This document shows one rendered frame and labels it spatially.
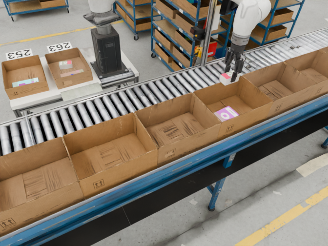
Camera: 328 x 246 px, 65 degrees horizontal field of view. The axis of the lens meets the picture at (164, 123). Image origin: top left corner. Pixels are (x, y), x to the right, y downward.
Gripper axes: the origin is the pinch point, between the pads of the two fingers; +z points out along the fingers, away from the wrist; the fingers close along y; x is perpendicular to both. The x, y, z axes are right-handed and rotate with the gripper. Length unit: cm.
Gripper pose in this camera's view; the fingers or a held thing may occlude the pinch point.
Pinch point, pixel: (230, 74)
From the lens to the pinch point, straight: 157.5
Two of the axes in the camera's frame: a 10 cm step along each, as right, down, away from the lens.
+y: 4.8, 6.4, -5.9
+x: 8.8, -3.3, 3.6
